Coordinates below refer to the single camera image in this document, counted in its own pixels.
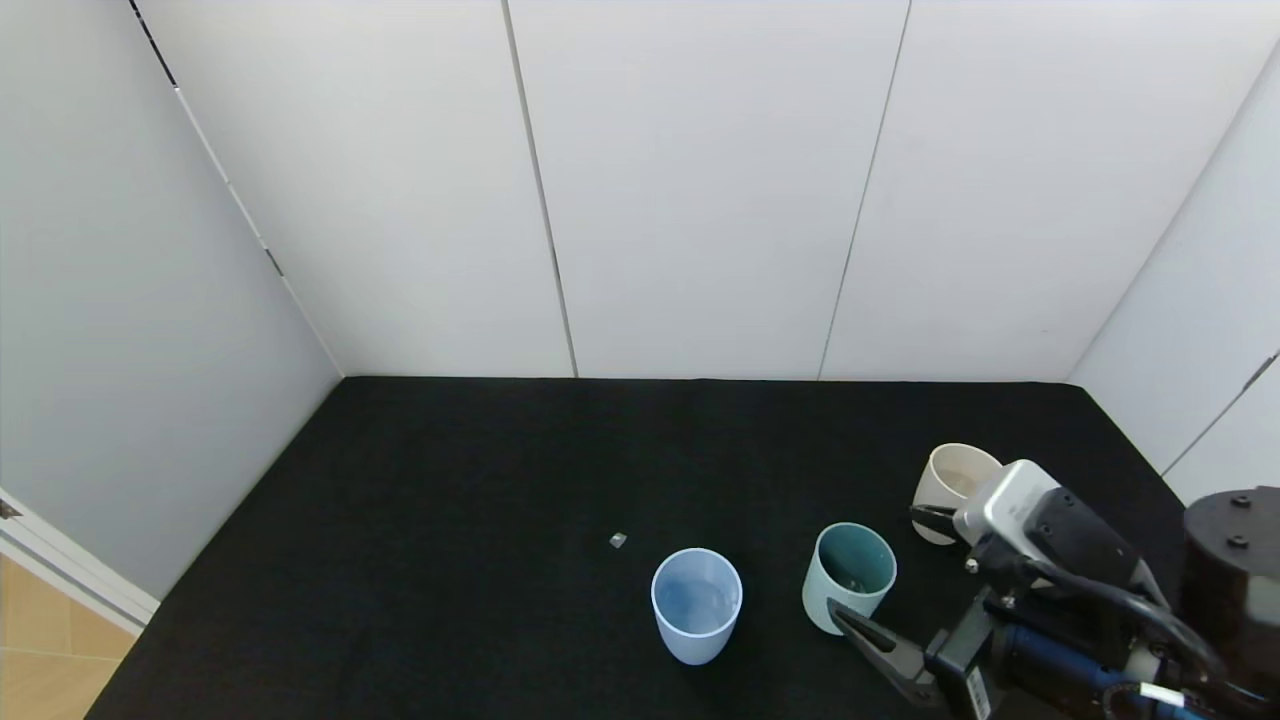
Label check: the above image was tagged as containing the light blue plastic cup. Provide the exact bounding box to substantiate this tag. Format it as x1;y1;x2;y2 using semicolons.
651;547;744;666

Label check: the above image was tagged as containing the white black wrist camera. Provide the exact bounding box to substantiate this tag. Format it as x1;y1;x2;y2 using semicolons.
953;459;1161;601

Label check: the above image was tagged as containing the teal plastic cup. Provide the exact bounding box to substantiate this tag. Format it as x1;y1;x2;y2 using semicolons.
801;522;897;637

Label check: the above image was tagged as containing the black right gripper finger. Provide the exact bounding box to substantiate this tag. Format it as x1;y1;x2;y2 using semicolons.
909;503;962;544
825;596;944;708

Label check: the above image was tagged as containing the cream plastic cup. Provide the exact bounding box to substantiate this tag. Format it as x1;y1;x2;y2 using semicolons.
912;443;1004;546

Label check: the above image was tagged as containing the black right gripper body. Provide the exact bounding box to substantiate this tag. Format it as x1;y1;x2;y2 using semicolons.
923;528;1144;720

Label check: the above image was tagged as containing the black tablecloth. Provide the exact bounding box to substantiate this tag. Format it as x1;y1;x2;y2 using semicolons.
85;376;1280;720

